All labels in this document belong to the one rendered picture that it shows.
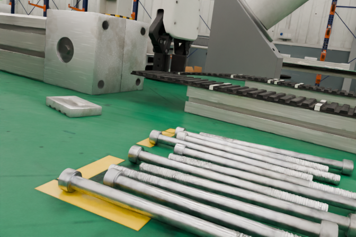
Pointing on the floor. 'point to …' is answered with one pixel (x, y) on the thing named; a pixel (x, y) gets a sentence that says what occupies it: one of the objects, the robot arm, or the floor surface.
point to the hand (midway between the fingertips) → (169, 65)
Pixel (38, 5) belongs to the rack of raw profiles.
